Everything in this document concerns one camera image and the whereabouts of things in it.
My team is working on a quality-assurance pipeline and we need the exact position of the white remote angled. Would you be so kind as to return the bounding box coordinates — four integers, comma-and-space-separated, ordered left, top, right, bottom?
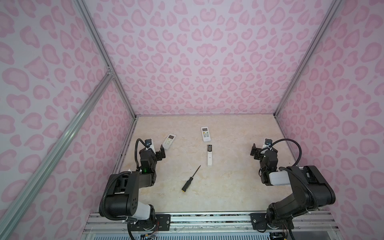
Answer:
162, 134, 176, 150

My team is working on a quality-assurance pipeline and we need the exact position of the black handled screwdriver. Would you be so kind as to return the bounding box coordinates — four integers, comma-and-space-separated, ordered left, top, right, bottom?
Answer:
182, 166, 201, 192

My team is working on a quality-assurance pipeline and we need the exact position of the slim white remote control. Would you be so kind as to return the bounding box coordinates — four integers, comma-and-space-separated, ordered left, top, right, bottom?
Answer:
207, 145, 213, 167

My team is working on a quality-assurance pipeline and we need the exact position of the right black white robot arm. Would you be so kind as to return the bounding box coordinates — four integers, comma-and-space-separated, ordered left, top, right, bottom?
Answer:
250, 144, 336, 233

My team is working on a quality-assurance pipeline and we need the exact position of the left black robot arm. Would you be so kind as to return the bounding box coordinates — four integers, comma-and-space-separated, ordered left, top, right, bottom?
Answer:
99, 146, 166, 225

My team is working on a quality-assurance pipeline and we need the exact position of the white remote centre back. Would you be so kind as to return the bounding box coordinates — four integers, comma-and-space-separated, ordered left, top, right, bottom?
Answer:
201, 127, 211, 143

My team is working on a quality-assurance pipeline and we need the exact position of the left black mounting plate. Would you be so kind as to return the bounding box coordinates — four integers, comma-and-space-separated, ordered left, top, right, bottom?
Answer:
127, 214, 171, 232

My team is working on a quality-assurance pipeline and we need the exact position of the black mounting plate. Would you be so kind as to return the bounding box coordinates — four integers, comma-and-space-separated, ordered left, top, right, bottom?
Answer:
250, 213, 295, 233
127, 214, 171, 232

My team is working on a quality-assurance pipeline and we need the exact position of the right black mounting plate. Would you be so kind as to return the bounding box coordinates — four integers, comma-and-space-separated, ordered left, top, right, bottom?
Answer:
250, 213, 295, 233

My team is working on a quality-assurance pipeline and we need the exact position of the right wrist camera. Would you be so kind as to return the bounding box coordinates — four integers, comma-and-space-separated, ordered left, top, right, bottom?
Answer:
262, 139, 273, 149

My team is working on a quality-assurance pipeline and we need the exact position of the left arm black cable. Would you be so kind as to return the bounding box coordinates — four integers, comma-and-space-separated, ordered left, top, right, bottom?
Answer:
134, 137, 151, 171

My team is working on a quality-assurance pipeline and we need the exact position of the aluminium front rail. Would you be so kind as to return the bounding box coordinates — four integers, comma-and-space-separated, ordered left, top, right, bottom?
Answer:
81, 211, 343, 240

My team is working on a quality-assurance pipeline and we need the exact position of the aluminium diagonal frame bar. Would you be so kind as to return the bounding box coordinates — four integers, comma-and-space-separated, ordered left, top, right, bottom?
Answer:
1, 72, 114, 240

